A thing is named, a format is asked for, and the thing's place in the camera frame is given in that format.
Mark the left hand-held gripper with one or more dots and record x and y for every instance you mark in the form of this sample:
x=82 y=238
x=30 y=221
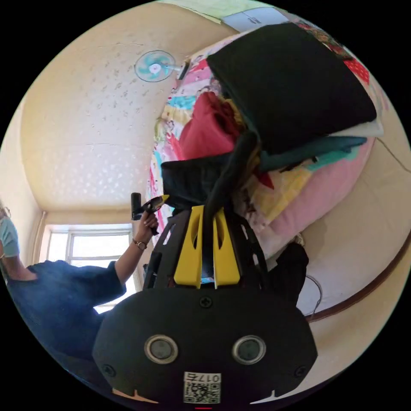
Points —
x=143 y=210

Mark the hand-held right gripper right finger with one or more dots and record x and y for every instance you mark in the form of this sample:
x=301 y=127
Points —
x=226 y=260

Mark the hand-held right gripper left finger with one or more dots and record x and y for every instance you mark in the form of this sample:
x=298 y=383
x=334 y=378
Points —
x=187 y=257

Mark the black pants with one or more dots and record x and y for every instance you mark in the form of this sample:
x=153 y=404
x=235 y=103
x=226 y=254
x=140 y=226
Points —
x=189 y=179

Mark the person's left forearm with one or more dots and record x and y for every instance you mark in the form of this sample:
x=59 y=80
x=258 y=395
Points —
x=130 y=258

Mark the person's left hand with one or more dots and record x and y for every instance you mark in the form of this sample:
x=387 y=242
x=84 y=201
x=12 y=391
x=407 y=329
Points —
x=148 y=229

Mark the window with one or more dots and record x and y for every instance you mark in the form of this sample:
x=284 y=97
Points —
x=93 y=247

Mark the person's body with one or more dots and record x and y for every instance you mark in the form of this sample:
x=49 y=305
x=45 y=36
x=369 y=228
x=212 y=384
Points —
x=57 y=305

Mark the pile of clothes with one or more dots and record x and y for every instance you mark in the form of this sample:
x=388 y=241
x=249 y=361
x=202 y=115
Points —
x=289 y=80

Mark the wall fan with teal blades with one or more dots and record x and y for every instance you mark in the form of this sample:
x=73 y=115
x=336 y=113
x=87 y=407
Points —
x=154 y=66

